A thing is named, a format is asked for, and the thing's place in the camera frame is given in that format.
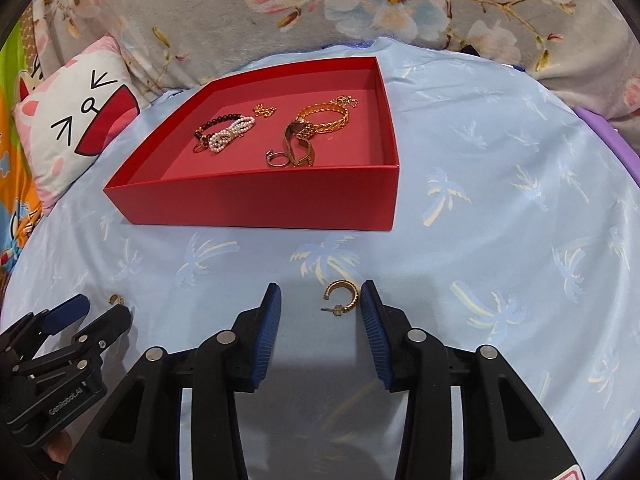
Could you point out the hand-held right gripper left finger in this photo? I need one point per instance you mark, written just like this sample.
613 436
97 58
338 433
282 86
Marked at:
267 340

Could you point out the red cardboard box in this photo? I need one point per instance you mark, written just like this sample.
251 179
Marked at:
250 205

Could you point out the grey floral blanket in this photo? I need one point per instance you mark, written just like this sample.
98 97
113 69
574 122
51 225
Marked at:
210 20

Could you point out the gold wristwatch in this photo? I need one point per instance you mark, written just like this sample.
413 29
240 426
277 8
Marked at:
300 152

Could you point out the gold hoop earring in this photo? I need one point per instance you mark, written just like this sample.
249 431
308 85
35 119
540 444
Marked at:
114 297
352 300

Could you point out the cat face pillow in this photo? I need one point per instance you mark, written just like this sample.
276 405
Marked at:
75 110

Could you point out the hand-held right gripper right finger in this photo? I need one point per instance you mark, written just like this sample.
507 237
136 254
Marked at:
375 340

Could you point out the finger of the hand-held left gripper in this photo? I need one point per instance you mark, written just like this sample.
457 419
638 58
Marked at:
107 325
67 310

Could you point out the colourful cartoon printed cloth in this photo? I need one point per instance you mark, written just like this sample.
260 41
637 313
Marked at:
15 185

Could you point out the purple mat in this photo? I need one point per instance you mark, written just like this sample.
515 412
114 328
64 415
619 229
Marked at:
615 140

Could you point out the gold woven bangle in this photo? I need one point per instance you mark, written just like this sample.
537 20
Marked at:
320 108

